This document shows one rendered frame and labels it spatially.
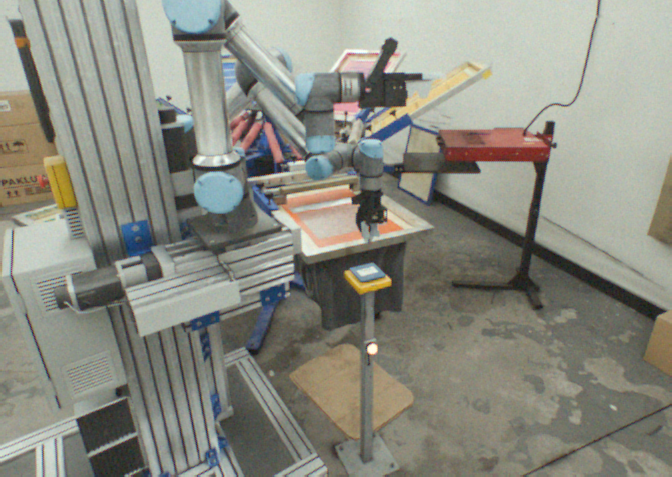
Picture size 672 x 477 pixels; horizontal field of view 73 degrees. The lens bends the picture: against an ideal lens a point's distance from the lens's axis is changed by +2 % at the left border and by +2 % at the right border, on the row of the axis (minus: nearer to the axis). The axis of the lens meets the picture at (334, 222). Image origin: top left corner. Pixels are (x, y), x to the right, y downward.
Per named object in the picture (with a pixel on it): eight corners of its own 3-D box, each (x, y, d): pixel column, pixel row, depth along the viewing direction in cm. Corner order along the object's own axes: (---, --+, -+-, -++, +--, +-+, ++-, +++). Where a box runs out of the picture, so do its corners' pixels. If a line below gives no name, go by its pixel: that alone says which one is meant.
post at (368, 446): (400, 469, 198) (409, 281, 159) (355, 489, 190) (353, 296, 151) (376, 430, 217) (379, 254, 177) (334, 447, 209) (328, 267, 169)
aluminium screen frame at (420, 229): (433, 235, 193) (434, 227, 192) (307, 264, 172) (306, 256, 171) (354, 181, 259) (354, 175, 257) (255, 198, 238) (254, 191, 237)
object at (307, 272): (334, 310, 200) (332, 245, 187) (316, 315, 197) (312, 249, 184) (299, 263, 239) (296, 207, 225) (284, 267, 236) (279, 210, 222)
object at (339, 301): (405, 311, 216) (409, 230, 198) (319, 337, 200) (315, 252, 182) (402, 308, 218) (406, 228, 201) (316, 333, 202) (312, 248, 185)
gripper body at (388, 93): (401, 105, 117) (355, 107, 116) (401, 70, 114) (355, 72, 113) (409, 106, 110) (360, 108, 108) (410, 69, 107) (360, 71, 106)
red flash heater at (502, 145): (529, 144, 304) (532, 126, 299) (552, 165, 262) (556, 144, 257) (437, 144, 310) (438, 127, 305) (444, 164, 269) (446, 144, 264)
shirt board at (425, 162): (469, 164, 311) (470, 152, 308) (480, 183, 274) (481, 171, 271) (280, 162, 326) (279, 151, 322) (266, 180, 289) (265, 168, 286)
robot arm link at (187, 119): (158, 155, 168) (151, 119, 162) (186, 147, 178) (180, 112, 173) (181, 160, 162) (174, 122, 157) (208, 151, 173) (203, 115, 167)
